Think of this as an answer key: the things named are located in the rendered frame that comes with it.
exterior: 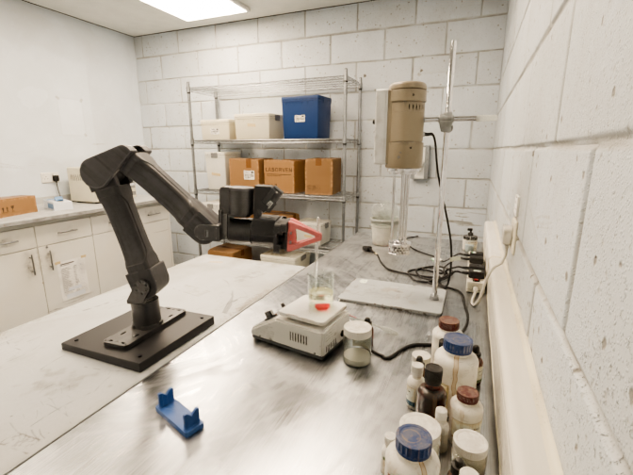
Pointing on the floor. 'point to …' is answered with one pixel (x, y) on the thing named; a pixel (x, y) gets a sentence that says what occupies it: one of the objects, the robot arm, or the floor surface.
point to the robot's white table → (41, 354)
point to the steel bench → (282, 388)
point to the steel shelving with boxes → (226, 128)
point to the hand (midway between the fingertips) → (317, 236)
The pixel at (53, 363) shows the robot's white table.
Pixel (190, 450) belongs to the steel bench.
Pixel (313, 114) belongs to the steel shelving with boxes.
